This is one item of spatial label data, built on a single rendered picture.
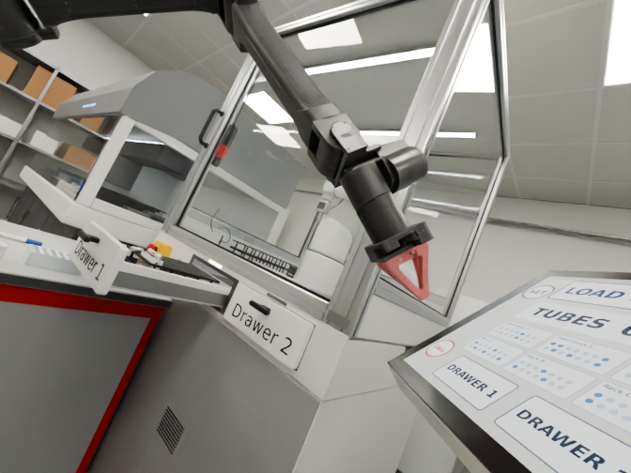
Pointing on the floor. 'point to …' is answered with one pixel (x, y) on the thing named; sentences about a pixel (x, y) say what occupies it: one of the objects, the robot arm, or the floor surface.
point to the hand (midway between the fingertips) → (422, 293)
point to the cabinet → (240, 411)
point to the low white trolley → (62, 358)
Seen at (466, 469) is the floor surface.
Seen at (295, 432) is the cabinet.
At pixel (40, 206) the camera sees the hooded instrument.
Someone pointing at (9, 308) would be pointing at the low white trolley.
